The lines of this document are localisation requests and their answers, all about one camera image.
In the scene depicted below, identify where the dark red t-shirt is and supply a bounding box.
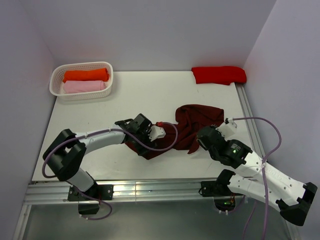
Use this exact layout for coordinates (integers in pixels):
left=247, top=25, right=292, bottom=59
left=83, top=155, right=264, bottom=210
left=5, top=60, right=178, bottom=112
left=119, top=104, right=224, bottom=154

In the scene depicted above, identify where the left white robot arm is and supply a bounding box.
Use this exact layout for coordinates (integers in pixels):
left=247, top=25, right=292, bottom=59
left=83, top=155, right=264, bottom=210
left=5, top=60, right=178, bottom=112
left=43, top=113, right=166, bottom=200

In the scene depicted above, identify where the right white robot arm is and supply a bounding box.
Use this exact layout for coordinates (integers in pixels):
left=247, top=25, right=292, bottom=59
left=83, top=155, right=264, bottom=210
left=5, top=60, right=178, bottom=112
left=196, top=126, right=318, bottom=227

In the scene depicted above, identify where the bright red folded t-shirt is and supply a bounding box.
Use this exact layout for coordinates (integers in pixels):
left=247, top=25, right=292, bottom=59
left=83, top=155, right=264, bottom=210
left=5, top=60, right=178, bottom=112
left=191, top=66, right=247, bottom=86

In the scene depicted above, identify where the orange rolled t-shirt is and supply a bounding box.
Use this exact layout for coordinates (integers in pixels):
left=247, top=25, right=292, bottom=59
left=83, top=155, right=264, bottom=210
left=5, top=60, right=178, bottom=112
left=62, top=68, right=110, bottom=83

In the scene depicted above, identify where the white plastic basket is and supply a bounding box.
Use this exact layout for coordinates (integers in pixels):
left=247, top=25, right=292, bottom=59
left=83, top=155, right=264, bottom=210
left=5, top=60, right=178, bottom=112
left=49, top=61, right=114, bottom=101

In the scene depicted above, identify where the pink rolled t-shirt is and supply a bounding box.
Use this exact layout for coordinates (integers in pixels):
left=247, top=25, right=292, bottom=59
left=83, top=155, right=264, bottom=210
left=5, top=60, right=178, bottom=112
left=62, top=80, right=108, bottom=94

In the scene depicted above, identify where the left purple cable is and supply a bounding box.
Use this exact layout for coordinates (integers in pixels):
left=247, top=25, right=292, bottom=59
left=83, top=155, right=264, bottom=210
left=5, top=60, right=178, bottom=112
left=41, top=121, right=180, bottom=221

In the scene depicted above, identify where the purple cable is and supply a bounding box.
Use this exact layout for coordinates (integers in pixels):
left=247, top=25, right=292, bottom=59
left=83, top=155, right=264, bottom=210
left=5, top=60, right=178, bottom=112
left=41, top=121, right=180, bottom=221
left=226, top=116, right=283, bottom=240

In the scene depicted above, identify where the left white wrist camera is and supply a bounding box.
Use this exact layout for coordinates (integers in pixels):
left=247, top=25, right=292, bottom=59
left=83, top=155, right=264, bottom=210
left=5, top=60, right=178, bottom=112
left=148, top=125, right=166, bottom=142

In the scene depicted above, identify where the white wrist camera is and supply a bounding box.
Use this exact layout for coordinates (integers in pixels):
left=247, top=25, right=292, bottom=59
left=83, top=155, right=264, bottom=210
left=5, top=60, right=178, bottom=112
left=148, top=125, right=166, bottom=142
left=216, top=118, right=238, bottom=139

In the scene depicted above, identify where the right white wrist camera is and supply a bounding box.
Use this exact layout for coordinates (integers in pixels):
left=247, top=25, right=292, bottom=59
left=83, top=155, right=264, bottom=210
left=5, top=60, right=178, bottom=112
left=216, top=118, right=238, bottom=139

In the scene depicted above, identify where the aluminium side rail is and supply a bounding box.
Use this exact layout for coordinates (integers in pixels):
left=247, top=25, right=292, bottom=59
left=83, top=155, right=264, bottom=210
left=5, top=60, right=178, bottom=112
left=235, top=83, right=265, bottom=157

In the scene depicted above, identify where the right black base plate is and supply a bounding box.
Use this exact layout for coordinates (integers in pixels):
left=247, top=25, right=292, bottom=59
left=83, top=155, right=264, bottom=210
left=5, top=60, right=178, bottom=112
left=198, top=179, right=243, bottom=197

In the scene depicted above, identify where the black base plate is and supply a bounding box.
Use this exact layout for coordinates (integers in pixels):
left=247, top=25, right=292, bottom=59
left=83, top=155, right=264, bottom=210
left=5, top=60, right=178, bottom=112
left=198, top=179, right=243, bottom=197
left=67, top=184, right=114, bottom=202

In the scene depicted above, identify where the aluminium front rail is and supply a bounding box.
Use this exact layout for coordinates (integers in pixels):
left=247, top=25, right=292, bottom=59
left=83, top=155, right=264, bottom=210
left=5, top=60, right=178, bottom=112
left=23, top=178, right=283, bottom=206

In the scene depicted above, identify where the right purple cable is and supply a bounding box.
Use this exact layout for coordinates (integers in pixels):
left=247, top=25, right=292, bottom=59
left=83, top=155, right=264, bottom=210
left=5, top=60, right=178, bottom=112
left=226, top=116, right=283, bottom=240

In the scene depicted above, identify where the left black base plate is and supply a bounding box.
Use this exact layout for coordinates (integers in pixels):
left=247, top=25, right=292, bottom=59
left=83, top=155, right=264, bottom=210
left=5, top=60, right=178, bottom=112
left=67, top=184, right=114, bottom=202

